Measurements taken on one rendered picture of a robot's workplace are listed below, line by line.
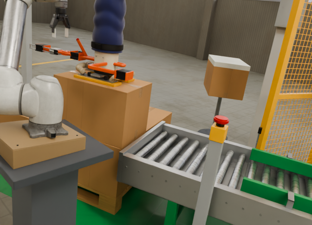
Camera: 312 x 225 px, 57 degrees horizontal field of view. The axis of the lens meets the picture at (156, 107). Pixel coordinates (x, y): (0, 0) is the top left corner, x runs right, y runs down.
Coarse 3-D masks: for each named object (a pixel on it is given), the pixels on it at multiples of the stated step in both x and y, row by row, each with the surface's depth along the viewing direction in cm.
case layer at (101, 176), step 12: (156, 108) 290; (0, 120) 240; (12, 120) 234; (156, 120) 258; (168, 120) 279; (144, 132) 230; (84, 168) 215; (96, 168) 210; (108, 168) 206; (84, 180) 218; (96, 180) 213; (108, 180) 208; (108, 192) 211; (120, 192) 214
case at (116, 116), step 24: (72, 72) 219; (72, 96) 203; (96, 96) 195; (120, 96) 187; (144, 96) 212; (72, 120) 208; (96, 120) 200; (120, 120) 192; (144, 120) 224; (120, 144) 197
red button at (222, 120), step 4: (216, 116) 132; (220, 116) 133; (224, 116) 134; (216, 120) 130; (220, 120) 129; (224, 120) 129; (228, 120) 131; (216, 124) 132; (220, 124) 131; (224, 124) 130
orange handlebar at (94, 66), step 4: (44, 48) 225; (60, 52) 219; (64, 52) 218; (68, 52) 221; (80, 56) 212; (84, 56) 211; (88, 56) 215; (92, 60) 209; (92, 64) 186; (96, 64) 189; (100, 64) 193; (104, 64) 197; (116, 64) 201; (120, 64) 200; (124, 64) 202; (92, 68) 181; (96, 68) 180; (100, 68) 179; (104, 68) 179; (104, 72) 179; (108, 72) 177; (112, 72) 176
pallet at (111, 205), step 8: (80, 184) 220; (80, 192) 230; (88, 192) 232; (96, 192) 216; (88, 200) 222; (96, 200) 224; (104, 200) 214; (112, 200) 211; (120, 200) 218; (104, 208) 216; (112, 208) 213; (120, 208) 221
